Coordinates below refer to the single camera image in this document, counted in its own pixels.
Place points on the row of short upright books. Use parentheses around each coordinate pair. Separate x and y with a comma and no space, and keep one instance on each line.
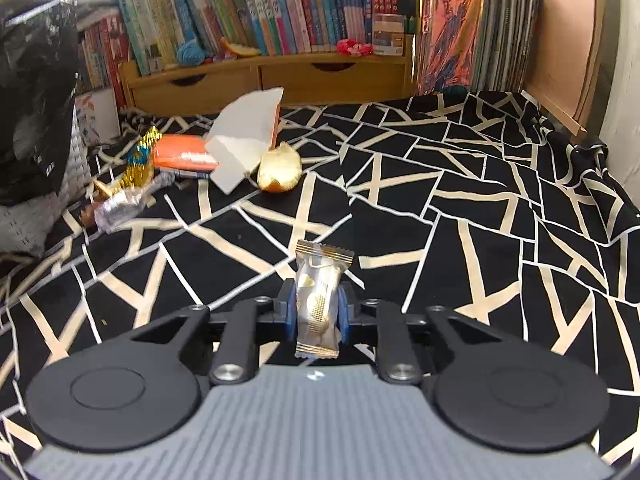
(102,55)

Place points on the white gold candy packet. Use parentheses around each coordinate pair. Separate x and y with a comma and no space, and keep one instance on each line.
(320,300)

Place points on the black trash bag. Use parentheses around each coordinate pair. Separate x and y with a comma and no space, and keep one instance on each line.
(35,85)

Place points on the orange peel slice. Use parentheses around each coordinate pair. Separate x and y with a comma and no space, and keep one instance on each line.
(240,49)

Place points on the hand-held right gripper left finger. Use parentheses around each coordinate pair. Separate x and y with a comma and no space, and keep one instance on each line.
(289,310)

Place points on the row of tall colourful paperbacks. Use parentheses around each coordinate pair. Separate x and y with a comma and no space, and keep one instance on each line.
(300,5)

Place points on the light wooden board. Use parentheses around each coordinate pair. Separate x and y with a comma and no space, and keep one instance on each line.
(565,35)

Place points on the row of thin magazines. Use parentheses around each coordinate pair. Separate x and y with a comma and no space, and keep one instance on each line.
(465,25)

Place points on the white printed box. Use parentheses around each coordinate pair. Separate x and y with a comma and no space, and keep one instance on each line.
(97,117)

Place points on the brown paper scrap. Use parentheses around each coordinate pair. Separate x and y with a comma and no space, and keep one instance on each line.
(88,216)

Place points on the gold foil candy wrapper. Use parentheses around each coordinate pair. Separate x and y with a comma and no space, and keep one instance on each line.
(140,160)

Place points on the white woven waste basket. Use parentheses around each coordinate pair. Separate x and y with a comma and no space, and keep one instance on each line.
(30,225)

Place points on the small red toy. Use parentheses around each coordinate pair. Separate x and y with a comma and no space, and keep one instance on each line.
(355,47)

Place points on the wooden desktop shelf with drawers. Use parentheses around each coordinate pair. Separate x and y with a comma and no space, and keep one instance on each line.
(325,82)

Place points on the blue yarn ball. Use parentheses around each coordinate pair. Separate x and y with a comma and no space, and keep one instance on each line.
(191,54)

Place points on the silver clear wrapper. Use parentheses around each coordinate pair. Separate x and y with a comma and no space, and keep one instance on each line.
(122,207)

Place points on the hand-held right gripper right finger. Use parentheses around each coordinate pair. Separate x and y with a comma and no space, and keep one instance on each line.
(344,310)

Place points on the black cream patterned cloth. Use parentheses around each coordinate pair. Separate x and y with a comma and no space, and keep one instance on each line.
(450,210)

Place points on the small labelled jar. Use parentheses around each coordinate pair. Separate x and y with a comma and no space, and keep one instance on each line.
(389,35)

